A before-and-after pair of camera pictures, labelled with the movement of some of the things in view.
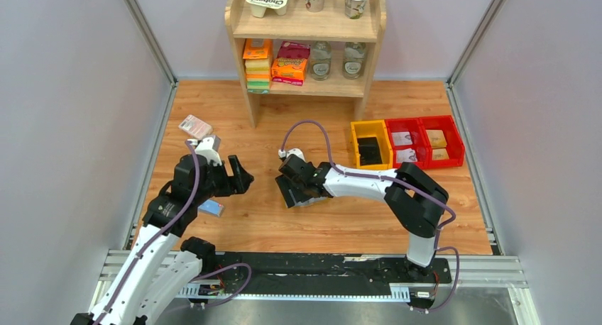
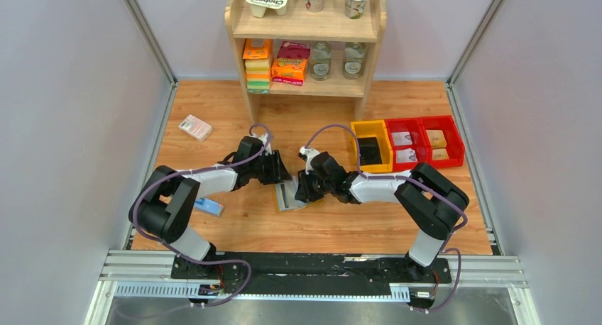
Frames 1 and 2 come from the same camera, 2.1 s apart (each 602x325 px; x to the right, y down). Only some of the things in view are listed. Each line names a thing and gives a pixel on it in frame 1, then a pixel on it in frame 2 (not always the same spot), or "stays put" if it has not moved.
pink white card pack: x=196 y=127 stays put
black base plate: x=319 y=275 stays put
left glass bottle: x=321 y=60 stays put
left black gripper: x=228 y=179 -> x=273 y=167
